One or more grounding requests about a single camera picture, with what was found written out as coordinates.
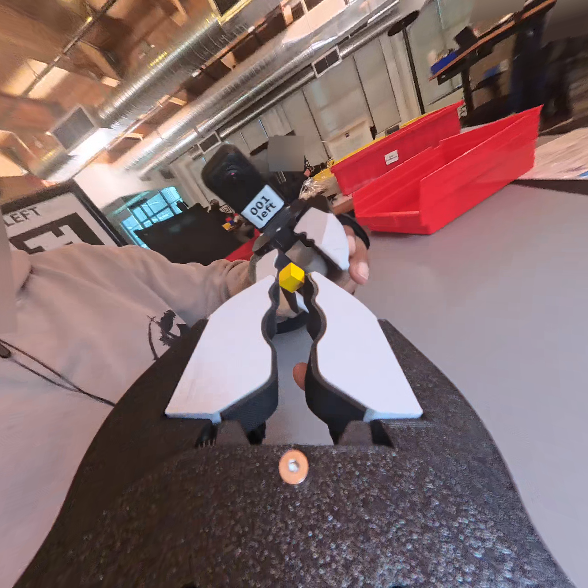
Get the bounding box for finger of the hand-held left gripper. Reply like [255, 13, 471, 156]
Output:
[249, 251, 282, 287]
[293, 208, 352, 272]

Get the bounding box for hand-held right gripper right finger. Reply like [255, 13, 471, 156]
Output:
[304, 271, 424, 446]

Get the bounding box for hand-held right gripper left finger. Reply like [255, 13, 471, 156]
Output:
[164, 276, 279, 445]

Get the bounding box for yellow cube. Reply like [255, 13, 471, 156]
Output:
[278, 263, 306, 293]

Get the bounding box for red plastic bin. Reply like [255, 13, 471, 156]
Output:
[353, 105, 545, 236]

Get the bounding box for person's left hand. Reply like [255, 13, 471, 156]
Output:
[341, 224, 371, 296]

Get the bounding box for clear plastic bag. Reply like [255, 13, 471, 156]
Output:
[301, 177, 339, 204]

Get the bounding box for dark flat panel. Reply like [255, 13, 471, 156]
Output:
[133, 207, 256, 266]

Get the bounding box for stacked red plastic bins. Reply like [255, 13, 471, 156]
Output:
[330, 101, 466, 197]

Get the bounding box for ceiling vent grille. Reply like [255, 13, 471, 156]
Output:
[210, 0, 252, 22]

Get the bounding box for framed marker poster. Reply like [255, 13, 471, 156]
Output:
[0, 179, 128, 256]

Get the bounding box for blue plastic bin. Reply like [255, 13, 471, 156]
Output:
[430, 50, 461, 77]

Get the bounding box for white paper with blue band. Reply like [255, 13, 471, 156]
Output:
[519, 129, 588, 181]

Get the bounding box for tall wooden desk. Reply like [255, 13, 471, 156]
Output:
[428, 0, 560, 126]

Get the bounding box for metal air duct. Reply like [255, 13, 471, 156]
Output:
[46, 0, 414, 180]

